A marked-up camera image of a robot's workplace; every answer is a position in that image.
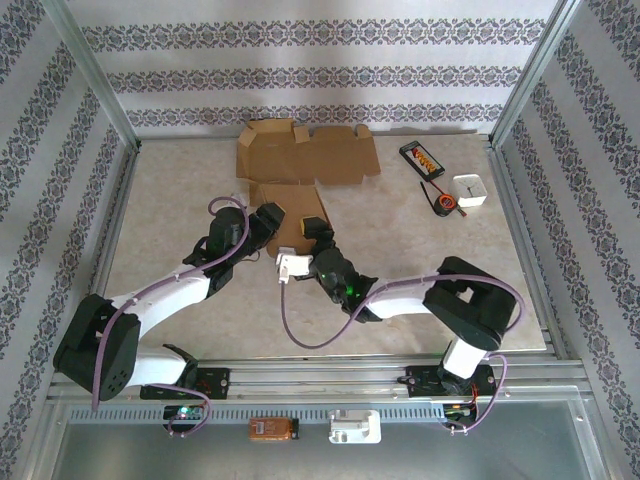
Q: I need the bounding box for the brown cardboard box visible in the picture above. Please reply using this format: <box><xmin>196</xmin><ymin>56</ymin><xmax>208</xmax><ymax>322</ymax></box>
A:
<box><xmin>234</xmin><ymin>118</ymin><xmax>382</xmax><ymax>187</ymax></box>
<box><xmin>249</xmin><ymin>182</ymin><xmax>335</xmax><ymax>259</ymax></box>

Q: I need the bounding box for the orange black tape measure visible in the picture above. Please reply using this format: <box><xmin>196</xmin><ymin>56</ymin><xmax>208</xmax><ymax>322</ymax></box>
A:
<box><xmin>419</xmin><ymin>180</ymin><xmax>474</xmax><ymax>219</ymax></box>

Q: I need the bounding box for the white square clock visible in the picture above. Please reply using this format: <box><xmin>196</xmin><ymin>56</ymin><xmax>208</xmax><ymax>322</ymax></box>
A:
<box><xmin>451</xmin><ymin>172</ymin><xmax>489</xmax><ymax>209</ymax></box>

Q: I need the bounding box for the orange electronic module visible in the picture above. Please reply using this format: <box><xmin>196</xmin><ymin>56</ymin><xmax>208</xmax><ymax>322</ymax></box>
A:
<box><xmin>248</xmin><ymin>417</ymin><xmax>300</xmax><ymax>443</ymax></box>

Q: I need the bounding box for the small controller circuit board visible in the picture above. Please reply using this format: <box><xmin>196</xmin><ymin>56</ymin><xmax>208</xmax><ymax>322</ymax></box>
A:
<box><xmin>163</xmin><ymin>403</ymin><xmax>207</xmax><ymax>422</ymax></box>
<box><xmin>442</xmin><ymin>399</ymin><xmax>482</xmax><ymax>422</ymax></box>

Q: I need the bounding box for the grey metal sheet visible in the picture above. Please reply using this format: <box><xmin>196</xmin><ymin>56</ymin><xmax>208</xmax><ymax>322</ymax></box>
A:
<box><xmin>47</xmin><ymin>399</ymin><xmax>609</xmax><ymax>480</ymax></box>

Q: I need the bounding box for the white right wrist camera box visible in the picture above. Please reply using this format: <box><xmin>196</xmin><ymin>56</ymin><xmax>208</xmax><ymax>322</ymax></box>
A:
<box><xmin>274</xmin><ymin>246</ymin><xmax>315</xmax><ymax>285</ymax></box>

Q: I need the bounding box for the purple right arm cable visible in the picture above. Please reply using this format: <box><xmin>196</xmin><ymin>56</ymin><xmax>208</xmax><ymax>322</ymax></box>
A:
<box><xmin>279</xmin><ymin>272</ymin><xmax>526</xmax><ymax>435</ymax></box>

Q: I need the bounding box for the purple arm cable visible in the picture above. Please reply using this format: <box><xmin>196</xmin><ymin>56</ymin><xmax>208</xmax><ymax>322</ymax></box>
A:
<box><xmin>279</xmin><ymin>272</ymin><xmax>526</xmax><ymax>435</ymax></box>
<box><xmin>91</xmin><ymin>196</ymin><xmax>251</xmax><ymax>439</ymax></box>

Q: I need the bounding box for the aluminium mounting rail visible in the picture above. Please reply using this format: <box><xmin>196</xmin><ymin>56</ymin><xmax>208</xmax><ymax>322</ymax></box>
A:
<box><xmin>47</xmin><ymin>355</ymin><xmax>594</xmax><ymax>402</ymax></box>

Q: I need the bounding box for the aluminium side rail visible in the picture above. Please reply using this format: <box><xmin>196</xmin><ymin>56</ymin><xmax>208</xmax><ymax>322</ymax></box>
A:
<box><xmin>485</xmin><ymin>134</ymin><xmax>571</xmax><ymax>361</ymax></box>
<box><xmin>69</xmin><ymin>142</ymin><xmax>144</xmax><ymax>364</ymax></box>

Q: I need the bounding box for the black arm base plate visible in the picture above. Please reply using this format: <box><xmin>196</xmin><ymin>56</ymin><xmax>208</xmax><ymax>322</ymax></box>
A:
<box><xmin>139</xmin><ymin>367</ymin><xmax>232</xmax><ymax>401</ymax></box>
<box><xmin>404</xmin><ymin>363</ymin><xmax>499</xmax><ymax>400</ymax></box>

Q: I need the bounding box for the grey slotted cable duct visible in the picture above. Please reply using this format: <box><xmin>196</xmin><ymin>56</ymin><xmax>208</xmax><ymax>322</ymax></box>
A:
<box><xmin>67</xmin><ymin>402</ymin><xmax>446</xmax><ymax>425</ymax></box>

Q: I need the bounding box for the white plastic bracket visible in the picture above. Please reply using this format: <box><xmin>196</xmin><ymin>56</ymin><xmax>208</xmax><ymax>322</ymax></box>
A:
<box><xmin>327</xmin><ymin>408</ymin><xmax>383</xmax><ymax>445</ymax></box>

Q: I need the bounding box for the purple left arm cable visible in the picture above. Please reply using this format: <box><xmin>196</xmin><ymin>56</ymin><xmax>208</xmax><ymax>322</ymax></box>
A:
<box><xmin>91</xmin><ymin>196</ymin><xmax>251</xmax><ymax>439</ymax></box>

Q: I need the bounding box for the aluminium frame post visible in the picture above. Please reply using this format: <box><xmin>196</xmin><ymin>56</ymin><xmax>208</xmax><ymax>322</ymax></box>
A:
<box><xmin>42</xmin><ymin>0</ymin><xmax>141</xmax><ymax>149</ymax></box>
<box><xmin>489</xmin><ymin>0</ymin><xmax>591</xmax><ymax>149</ymax></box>

